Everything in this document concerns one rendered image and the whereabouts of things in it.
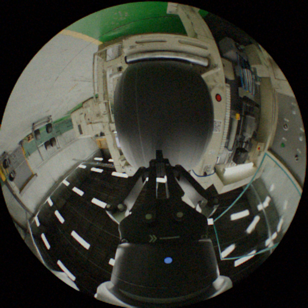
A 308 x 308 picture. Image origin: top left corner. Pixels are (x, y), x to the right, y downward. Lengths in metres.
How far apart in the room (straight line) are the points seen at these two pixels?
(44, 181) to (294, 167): 12.31
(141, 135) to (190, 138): 0.12
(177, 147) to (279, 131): 0.62
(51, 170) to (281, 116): 12.23
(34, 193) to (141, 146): 11.93
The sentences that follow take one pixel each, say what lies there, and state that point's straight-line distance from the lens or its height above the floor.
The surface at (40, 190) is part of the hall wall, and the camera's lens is 11.90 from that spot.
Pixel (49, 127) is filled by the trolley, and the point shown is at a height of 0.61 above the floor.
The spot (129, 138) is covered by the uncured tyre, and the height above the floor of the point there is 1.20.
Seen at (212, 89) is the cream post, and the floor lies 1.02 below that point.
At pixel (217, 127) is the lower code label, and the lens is 0.55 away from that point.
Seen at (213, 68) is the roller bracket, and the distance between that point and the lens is 0.45.
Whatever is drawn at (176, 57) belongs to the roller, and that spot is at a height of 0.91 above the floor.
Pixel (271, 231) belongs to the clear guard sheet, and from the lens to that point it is 0.79.
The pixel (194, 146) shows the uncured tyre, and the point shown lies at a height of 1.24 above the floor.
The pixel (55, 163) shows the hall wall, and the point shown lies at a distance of 11.66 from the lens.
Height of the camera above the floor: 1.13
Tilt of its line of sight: 30 degrees up
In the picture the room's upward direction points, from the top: 175 degrees clockwise
